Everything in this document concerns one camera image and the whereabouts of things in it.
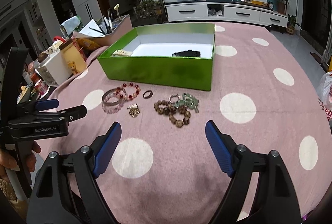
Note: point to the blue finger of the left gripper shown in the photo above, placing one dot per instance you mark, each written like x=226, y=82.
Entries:
x=46, y=104
x=70, y=114

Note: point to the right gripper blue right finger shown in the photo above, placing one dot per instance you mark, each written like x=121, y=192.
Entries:
x=275, y=199

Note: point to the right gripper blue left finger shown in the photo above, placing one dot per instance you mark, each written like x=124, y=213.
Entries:
x=65, y=189

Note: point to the gold flower brooch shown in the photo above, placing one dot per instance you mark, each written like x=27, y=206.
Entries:
x=133, y=110

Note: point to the small dark ring band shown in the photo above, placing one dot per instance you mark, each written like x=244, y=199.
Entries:
x=147, y=94

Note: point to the black wristwatch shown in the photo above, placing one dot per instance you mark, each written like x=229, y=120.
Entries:
x=188, y=53

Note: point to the person's left hand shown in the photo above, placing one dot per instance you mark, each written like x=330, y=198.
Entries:
x=9, y=162

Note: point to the white square box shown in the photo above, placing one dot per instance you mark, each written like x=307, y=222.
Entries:
x=54, y=69

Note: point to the yellow bear bottle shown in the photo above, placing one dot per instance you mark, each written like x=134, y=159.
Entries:
x=72, y=57

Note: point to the white paper sheet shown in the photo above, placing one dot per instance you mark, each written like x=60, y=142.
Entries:
x=92, y=30

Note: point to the pink polka dot tablecloth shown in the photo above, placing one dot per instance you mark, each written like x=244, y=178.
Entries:
x=263, y=95

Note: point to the pink desk organizer box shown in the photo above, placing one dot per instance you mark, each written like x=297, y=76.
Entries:
x=123, y=27

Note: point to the white plastic shopping bag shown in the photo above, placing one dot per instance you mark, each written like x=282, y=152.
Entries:
x=324, y=94

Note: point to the green cardboard box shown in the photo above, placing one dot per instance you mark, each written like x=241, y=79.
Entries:
x=151, y=61

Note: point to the potted green plant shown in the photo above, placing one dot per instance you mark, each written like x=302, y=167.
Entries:
x=150, y=12

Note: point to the small floor potted plant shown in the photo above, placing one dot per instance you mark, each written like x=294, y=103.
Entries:
x=292, y=23

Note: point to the white tv cabinet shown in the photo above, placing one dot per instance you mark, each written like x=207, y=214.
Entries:
x=224, y=11

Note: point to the right potted plant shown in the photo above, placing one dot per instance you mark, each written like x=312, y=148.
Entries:
x=281, y=6

